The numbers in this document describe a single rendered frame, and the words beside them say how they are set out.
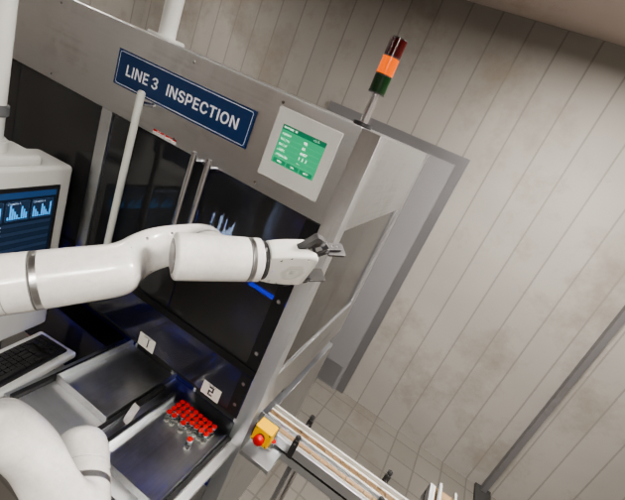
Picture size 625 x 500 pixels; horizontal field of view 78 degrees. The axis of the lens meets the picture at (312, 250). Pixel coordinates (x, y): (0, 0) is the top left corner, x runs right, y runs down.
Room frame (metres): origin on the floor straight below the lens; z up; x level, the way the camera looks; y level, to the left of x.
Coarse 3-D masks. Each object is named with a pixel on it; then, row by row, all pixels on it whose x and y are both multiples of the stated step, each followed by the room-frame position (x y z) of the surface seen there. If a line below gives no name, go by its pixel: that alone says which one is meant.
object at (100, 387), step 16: (112, 352) 1.26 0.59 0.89; (128, 352) 1.31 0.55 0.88; (80, 368) 1.12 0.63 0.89; (96, 368) 1.16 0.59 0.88; (112, 368) 1.19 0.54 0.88; (128, 368) 1.23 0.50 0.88; (144, 368) 1.26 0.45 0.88; (160, 368) 1.29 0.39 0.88; (64, 384) 1.02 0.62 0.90; (80, 384) 1.07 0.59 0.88; (96, 384) 1.09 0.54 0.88; (112, 384) 1.12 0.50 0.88; (128, 384) 1.15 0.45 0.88; (144, 384) 1.18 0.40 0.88; (160, 384) 1.19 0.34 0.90; (80, 400) 1.00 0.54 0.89; (96, 400) 1.03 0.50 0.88; (112, 400) 1.06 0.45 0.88; (128, 400) 1.09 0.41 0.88; (96, 416) 0.97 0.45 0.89; (112, 416) 0.99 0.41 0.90
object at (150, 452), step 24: (168, 408) 1.13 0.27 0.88; (144, 432) 0.99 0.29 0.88; (168, 432) 1.03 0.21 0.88; (120, 456) 0.88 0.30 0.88; (144, 456) 0.91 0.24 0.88; (168, 456) 0.94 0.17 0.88; (192, 456) 0.98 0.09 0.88; (120, 480) 0.81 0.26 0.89; (144, 480) 0.84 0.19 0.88; (168, 480) 0.87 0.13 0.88
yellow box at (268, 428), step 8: (264, 416) 1.13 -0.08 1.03; (264, 424) 1.09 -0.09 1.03; (272, 424) 1.11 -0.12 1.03; (280, 424) 1.12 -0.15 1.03; (256, 432) 1.07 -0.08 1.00; (264, 432) 1.07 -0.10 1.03; (272, 432) 1.07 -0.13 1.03; (264, 440) 1.06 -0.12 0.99; (272, 440) 1.10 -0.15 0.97; (264, 448) 1.06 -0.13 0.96
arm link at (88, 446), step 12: (72, 432) 0.60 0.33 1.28; (84, 432) 0.61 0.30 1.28; (96, 432) 0.63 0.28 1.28; (72, 444) 0.58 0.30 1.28; (84, 444) 0.58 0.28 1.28; (96, 444) 0.60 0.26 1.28; (108, 444) 0.63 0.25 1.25; (72, 456) 0.55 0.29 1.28; (84, 456) 0.56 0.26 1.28; (96, 456) 0.57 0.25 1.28; (108, 456) 0.60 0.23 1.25; (84, 468) 0.54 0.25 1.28; (96, 468) 0.55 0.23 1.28; (108, 468) 0.58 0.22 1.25
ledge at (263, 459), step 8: (248, 448) 1.10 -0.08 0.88; (256, 448) 1.12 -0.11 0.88; (248, 456) 1.08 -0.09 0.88; (256, 456) 1.09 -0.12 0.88; (264, 456) 1.10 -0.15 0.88; (272, 456) 1.11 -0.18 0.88; (256, 464) 1.06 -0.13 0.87; (264, 464) 1.07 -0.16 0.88; (272, 464) 1.08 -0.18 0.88; (264, 472) 1.05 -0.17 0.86
